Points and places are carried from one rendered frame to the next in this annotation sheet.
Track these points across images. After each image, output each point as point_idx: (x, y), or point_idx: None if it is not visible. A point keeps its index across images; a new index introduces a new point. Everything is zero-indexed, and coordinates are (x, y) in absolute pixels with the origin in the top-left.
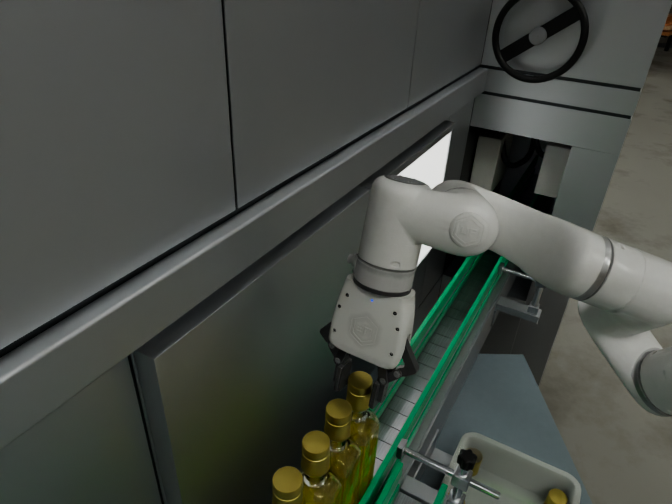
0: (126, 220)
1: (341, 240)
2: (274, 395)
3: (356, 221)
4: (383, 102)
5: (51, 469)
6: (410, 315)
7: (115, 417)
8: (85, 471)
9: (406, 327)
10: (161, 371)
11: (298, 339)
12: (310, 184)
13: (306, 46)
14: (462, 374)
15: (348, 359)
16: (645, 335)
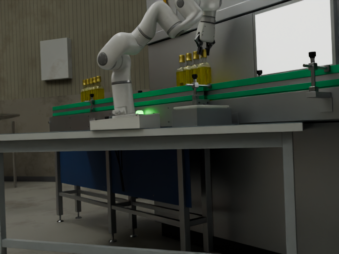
0: None
1: (238, 26)
2: (214, 64)
3: (245, 22)
4: None
5: (182, 46)
6: (199, 26)
7: (190, 44)
8: (185, 51)
9: (198, 28)
10: (190, 35)
11: (222, 52)
12: (227, 7)
13: None
14: (264, 105)
15: (208, 47)
16: (185, 19)
